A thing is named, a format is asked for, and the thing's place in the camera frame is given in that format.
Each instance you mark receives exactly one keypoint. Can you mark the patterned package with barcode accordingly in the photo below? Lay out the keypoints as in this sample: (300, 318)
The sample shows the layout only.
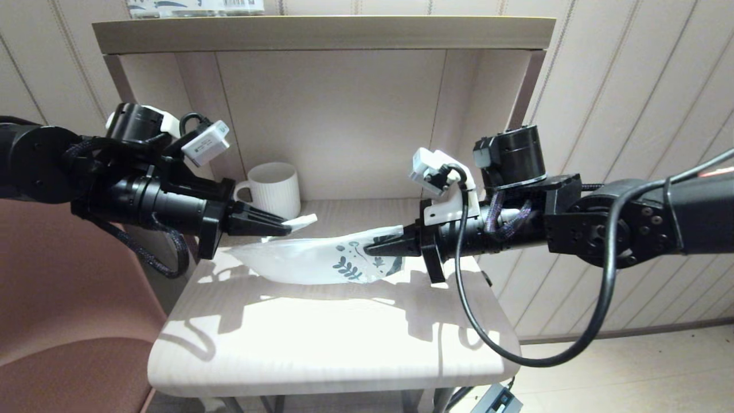
(195, 7)

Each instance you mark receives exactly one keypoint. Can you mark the reddish brown chair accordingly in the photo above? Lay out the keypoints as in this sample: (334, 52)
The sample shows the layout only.
(69, 298)

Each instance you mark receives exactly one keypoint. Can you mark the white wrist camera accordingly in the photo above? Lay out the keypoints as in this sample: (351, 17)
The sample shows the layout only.
(203, 143)
(444, 172)

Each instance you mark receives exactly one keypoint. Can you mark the white ribbed ceramic mug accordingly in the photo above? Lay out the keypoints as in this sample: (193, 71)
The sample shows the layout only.
(275, 189)

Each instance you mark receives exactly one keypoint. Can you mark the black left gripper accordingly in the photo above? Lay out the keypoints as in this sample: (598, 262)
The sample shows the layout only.
(217, 221)

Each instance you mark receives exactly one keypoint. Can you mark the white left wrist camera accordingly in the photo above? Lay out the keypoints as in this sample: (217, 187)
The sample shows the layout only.
(203, 143)

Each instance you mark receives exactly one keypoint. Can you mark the light wooden desk with shelf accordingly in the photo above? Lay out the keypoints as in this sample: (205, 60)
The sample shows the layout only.
(344, 115)

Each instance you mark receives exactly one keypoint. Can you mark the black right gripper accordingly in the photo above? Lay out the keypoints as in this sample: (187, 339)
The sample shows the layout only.
(431, 246)

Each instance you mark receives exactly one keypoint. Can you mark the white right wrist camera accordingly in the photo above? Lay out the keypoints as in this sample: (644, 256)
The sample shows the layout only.
(444, 172)

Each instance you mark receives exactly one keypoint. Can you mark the white floral plastic bag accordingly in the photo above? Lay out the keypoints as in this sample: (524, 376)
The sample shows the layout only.
(298, 258)

